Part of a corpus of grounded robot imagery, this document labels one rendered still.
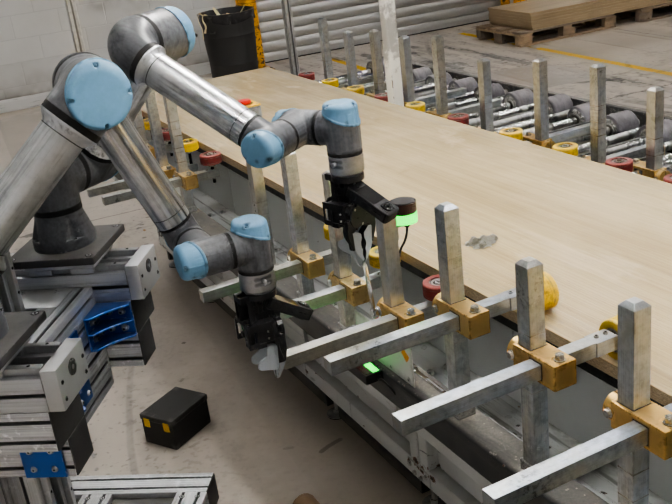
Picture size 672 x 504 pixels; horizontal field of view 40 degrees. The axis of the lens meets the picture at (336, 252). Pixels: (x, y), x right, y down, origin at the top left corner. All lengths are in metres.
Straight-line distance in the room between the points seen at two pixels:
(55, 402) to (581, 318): 1.05
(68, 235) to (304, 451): 1.30
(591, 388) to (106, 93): 1.11
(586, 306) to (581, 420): 0.24
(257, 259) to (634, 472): 0.80
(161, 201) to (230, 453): 1.55
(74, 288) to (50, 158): 0.69
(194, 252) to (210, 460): 1.55
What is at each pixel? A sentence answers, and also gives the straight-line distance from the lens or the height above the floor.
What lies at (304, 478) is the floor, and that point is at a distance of 3.10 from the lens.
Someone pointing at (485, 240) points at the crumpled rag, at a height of 0.91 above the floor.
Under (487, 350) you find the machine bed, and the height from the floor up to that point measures 0.71.
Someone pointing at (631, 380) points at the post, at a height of 1.02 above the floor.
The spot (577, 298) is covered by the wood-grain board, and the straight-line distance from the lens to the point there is 2.04.
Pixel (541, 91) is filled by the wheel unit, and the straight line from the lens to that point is 3.27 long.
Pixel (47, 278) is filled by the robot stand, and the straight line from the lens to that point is 2.34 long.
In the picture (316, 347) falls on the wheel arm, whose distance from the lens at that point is 2.01.
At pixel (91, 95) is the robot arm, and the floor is 1.49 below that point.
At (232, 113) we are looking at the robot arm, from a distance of 1.88.
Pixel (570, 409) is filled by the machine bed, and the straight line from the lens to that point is 2.06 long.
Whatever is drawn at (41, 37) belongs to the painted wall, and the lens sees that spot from 9.79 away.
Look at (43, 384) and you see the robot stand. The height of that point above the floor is 0.97.
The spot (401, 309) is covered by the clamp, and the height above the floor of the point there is 0.87.
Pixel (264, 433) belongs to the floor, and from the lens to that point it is 3.35.
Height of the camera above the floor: 1.79
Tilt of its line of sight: 22 degrees down
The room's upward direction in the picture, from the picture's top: 7 degrees counter-clockwise
